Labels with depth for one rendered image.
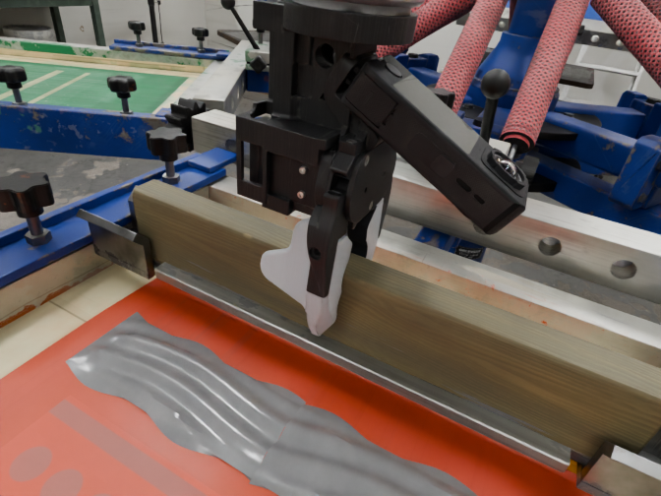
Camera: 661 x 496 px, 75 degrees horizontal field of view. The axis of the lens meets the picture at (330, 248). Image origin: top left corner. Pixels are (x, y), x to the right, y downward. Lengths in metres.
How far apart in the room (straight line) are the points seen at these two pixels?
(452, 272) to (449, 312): 0.17
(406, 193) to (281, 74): 0.27
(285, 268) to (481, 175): 0.14
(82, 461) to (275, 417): 0.13
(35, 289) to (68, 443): 0.16
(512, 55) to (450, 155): 0.80
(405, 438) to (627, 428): 0.14
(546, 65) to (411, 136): 0.55
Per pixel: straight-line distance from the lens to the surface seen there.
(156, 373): 0.37
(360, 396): 0.36
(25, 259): 0.45
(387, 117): 0.24
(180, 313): 0.42
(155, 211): 0.39
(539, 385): 0.30
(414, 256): 0.46
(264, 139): 0.26
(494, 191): 0.24
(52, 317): 0.45
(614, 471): 0.33
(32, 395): 0.39
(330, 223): 0.24
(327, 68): 0.26
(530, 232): 0.49
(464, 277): 0.45
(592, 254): 0.50
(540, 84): 0.75
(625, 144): 0.95
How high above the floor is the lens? 1.24
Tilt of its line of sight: 34 degrees down
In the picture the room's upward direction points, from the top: 7 degrees clockwise
